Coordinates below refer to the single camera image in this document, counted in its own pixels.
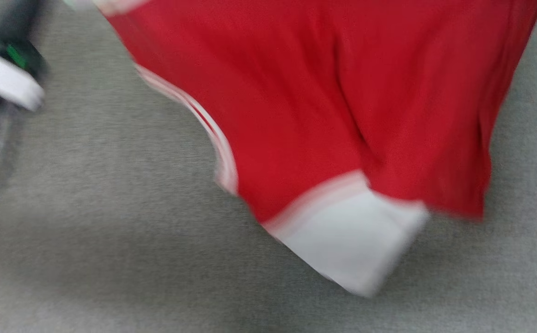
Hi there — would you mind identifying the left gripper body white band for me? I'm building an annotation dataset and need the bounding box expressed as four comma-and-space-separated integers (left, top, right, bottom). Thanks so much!
0, 0, 48, 153

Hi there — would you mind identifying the red garment with white stripes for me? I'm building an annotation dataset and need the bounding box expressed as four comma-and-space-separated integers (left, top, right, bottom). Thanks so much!
65, 0, 537, 297

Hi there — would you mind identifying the grey fabric sofa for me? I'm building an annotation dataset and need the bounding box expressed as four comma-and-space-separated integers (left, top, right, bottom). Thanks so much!
0, 0, 537, 333

